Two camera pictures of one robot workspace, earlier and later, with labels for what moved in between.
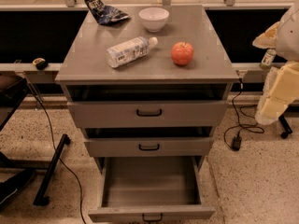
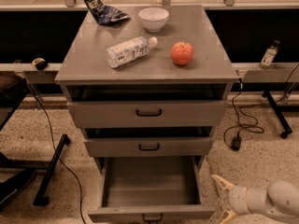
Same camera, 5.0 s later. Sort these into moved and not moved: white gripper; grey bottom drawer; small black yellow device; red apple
Moved: white gripper
Not moved: grey bottom drawer; red apple; small black yellow device
